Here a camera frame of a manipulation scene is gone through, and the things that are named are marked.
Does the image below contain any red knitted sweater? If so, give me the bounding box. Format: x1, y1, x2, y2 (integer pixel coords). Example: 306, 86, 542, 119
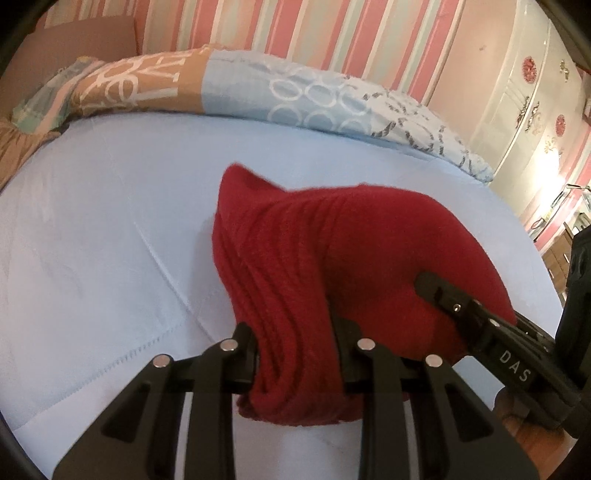
210, 162, 518, 423

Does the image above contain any white wardrobe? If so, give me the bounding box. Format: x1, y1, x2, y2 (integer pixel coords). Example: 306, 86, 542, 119
427, 0, 591, 185

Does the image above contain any plaid pillow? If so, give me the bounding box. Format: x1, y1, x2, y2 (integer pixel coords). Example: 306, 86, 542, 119
11, 56, 105, 134

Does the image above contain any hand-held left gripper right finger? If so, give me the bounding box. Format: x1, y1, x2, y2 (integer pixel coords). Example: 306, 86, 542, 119
332, 316, 539, 480

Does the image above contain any wooden cabinet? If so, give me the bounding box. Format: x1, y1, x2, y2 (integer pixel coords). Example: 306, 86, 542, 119
538, 222, 578, 303

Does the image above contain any brown cloth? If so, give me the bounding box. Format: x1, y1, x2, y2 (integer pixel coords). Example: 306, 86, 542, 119
0, 117, 61, 190

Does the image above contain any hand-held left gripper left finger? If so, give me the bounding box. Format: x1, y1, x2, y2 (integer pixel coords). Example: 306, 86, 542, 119
52, 323, 259, 480

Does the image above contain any pinkish brown headboard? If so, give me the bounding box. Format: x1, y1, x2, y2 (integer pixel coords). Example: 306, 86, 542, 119
0, 16, 141, 107

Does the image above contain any bed with light blue sheet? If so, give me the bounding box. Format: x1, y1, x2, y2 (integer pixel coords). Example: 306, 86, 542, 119
0, 111, 566, 480

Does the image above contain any blue and tan patterned duvet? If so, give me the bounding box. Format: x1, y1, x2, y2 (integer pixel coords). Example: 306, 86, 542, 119
69, 44, 494, 185

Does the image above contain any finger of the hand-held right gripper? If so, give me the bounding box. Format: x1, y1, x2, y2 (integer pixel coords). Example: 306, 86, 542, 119
414, 271, 561, 398

